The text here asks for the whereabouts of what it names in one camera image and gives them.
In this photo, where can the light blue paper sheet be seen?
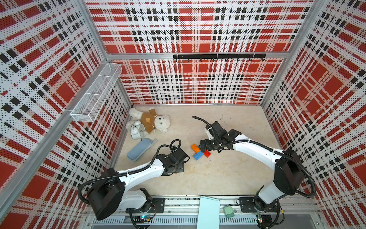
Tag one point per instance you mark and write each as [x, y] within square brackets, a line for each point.
[209, 213]

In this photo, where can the white teddy bear brown shirt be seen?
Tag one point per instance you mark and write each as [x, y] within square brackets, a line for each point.
[151, 120]

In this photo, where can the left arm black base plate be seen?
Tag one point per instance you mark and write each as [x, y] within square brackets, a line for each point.
[156, 205]

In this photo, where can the blue lego brick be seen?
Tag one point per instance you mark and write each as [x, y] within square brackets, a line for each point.
[198, 155]

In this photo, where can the white wire wall basket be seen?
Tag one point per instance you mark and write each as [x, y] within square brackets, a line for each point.
[92, 101]

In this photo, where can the orange lego brick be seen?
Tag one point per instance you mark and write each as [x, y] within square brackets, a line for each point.
[195, 148]

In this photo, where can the black wall hook rail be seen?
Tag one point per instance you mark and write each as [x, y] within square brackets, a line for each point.
[248, 56]

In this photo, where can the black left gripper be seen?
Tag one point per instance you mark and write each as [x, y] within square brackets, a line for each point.
[180, 167]

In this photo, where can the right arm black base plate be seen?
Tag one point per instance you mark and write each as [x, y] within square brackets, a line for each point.
[256, 205]

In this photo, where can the small green box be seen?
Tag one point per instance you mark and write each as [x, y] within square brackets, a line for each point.
[229, 212]

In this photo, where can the white alarm clock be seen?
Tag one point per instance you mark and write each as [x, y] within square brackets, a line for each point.
[137, 130]

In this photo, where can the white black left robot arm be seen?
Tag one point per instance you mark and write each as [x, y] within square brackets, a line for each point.
[112, 190]

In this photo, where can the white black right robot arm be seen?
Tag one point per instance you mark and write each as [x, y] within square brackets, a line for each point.
[290, 175]

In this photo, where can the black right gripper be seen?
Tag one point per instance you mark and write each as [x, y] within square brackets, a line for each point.
[206, 142]

